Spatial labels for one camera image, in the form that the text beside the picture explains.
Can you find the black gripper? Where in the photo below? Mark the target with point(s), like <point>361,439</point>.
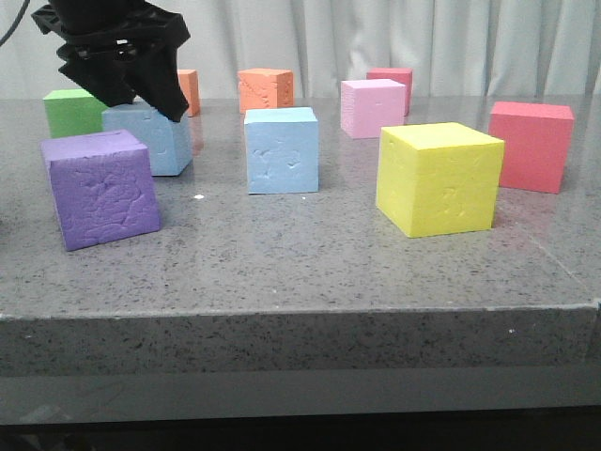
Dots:
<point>130,30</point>

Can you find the light blue foam block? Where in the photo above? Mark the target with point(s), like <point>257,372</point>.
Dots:
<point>169,142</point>

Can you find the smooth orange foam block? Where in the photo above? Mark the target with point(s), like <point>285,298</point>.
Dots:
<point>188,80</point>

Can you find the green foam block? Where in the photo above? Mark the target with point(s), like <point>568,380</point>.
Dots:
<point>73,112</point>

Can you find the purple foam block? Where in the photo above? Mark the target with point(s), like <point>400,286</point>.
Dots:
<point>102,186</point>

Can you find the dented orange foam block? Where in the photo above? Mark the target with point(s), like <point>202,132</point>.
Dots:
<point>263,88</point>

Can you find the pink foam block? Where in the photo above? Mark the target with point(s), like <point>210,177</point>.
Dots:
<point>368,105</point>

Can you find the small far red block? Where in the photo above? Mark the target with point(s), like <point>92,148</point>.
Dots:
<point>404,76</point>

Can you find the yellow foam block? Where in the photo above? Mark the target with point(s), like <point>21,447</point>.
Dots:
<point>439,178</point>

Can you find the grey curtain backdrop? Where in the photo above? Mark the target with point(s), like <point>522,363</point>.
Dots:
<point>493,48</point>

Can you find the large red foam block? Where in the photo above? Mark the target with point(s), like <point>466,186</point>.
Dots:
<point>537,138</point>

